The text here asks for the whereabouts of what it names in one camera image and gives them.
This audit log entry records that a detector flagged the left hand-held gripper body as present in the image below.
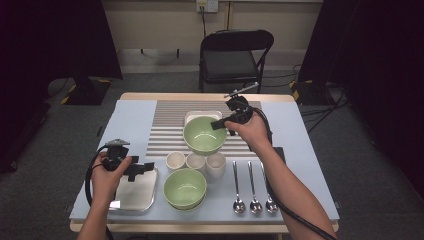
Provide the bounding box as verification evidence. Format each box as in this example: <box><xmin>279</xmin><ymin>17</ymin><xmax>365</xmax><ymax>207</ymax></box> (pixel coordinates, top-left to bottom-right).
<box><xmin>101</xmin><ymin>138</ymin><xmax>139</xmax><ymax>173</ymax></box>

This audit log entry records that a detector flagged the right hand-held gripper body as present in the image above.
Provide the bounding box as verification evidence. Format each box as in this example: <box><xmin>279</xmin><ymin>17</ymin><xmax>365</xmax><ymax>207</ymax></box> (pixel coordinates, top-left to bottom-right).
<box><xmin>223</xmin><ymin>82</ymin><xmax>260</xmax><ymax>126</ymax></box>

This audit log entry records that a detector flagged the green bowl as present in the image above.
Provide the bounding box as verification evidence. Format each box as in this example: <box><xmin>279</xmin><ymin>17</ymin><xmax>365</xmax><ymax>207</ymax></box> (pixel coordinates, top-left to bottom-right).
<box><xmin>166</xmin><ymin>198</ymin><xmax>207</xmax><ymax>212</ymax></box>
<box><xmin>182</xmin><ymin>115</ymin><xmax>229</xmax><ymax>157</ymax></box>
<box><xmin>162</xmin><ymin>167</ymin><xmax>208</xmax><ymax>208</ymax></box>

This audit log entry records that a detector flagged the metal spoon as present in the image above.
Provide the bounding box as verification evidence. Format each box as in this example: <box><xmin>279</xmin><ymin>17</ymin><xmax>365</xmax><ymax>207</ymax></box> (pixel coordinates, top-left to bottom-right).
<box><xmin>247</xmin><ymin>160</ymin><xmax>264</xmax><ymax>215</ymax></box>
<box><xmin>260</xmin><ymin>160</ymin><xmax>280</xmax><ymax>214</ymax></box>
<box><xmin>231</xmin><ymin>160</ymin><xmax>247</xmax><ymax>215</ymax></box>

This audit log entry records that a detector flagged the person's right hand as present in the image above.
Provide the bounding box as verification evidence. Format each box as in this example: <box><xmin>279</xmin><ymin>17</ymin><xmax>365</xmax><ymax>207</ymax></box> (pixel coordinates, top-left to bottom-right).
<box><xmin>223</xmin><ymin>111</ymin><xmax>273</xmax><ymax>155</ymax></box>

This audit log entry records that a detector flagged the person's left hand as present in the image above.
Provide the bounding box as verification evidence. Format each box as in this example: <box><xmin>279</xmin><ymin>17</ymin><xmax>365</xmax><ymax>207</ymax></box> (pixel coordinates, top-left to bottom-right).
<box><xmin>90</xmin><ymin>151</ymin><xmax>133</xmax><ymax>208</ymax></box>

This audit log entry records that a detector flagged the white cup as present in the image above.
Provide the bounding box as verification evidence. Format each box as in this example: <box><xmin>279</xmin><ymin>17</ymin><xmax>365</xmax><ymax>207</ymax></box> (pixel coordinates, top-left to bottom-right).
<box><xmin>205</xmin><ymin>152</ymin><xmax>227</xmax><ymax>180</ymax></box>
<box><xmin>185</xmin><ymin>152</ymin><xmax>207</xmax><ymax>171</ymax></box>
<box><xmin>165</xmin><ymin>151</ymin><xmax>186</xmax><ymax>170</ymax></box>

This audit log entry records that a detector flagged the light blue table mat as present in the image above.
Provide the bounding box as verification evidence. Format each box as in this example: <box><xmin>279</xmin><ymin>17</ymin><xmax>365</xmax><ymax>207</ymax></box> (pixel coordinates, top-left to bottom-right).
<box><xmin>69</xmin><ymin>99</ymin><xmax>340</xmax><ymax>224</ymax></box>

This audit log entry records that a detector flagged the black folding chair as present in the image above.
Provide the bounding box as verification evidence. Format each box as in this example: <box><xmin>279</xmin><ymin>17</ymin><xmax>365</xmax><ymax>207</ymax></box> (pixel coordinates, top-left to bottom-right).
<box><xmin>198</xmin><ymin>29</ymin><xmax>275</xmax><ymax>94</ymax></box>

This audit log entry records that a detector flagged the grey striped placemat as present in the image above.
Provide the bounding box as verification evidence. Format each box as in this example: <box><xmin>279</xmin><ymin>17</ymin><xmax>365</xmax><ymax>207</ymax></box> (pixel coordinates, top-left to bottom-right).
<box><xmin>145</xmin><ymin>100</ymin><xmax>274</xmax><ymax>158</ymax></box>

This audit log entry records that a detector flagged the black taped stand base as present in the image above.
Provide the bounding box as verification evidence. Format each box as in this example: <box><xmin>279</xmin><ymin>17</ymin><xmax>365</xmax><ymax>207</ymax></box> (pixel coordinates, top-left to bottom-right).
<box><xmin>289</xmin><ymin>79</ymin><xmax>334</xmax><ymax>107</ymax></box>
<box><xmin>60</xmin><ymin>77</ymin><xmax>113</xmax><ymax>107</ymax></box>

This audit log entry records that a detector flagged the grey round floor base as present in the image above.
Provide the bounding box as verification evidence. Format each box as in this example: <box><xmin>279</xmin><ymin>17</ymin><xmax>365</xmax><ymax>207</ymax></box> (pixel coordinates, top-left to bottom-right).
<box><xmin>47</xmin><ymin>77</ymin><xmax>75</xmax><ymax>99</ymax></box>

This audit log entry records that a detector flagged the black curtain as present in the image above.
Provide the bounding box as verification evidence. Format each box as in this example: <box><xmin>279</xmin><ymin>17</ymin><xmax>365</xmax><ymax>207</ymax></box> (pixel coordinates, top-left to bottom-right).
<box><xmin>297</xmin><ymin>0</ymin><xmax>424</xmax><ymax>201</ymax></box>
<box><xmin>0</xmin><ymin>0</ymin><xmax>124</xmax><ymax>174</ymax></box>

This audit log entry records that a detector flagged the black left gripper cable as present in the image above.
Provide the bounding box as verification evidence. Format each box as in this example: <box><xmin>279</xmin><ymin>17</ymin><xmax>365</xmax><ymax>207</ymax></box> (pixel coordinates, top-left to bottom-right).
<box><xmin>84</xmin><ymin>143</ymin><xmax>116</xmax><ymax>240</ymax></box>

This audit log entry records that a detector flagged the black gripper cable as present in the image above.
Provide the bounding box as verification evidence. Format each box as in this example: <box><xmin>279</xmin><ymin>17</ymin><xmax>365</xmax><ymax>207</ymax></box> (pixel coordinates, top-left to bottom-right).
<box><xmin>84</xmin><ymin>143</ymin><xmax>116</xmax><ymax>240</ymax></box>
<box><xmin>239</xmin><ymin>99</ymin><xmax>338</xmax><ymax>240</ymax></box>

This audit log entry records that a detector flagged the bundle of black floor cables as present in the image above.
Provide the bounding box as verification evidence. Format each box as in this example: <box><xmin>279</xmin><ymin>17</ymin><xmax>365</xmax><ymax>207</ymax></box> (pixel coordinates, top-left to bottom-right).
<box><xmin>261</xmin><ymin>64</ymin><xmax>351</xmax><ymax>134</ymax></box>

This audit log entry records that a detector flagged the black outlet cable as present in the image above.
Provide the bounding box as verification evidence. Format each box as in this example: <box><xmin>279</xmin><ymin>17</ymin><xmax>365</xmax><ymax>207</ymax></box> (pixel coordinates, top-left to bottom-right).
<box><xmin>199</xmin><ymin>4</ymin><xmax>208</xmax><ymax>38</ymax></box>

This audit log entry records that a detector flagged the white wall power outlet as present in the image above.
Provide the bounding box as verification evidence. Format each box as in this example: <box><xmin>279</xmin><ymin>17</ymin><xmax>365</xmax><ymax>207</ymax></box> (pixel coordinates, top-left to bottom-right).
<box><xmin>195</xmin><ymin>0</ymin><xmax>219</xmax><ymax>14</ymax></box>

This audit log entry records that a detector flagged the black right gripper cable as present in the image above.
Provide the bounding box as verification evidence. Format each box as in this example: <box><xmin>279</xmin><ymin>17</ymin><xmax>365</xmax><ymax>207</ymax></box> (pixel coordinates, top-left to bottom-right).
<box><xmin>239</xmin><ymin>99</ymin><xmax>338</xmax><ymax>240</ymax></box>

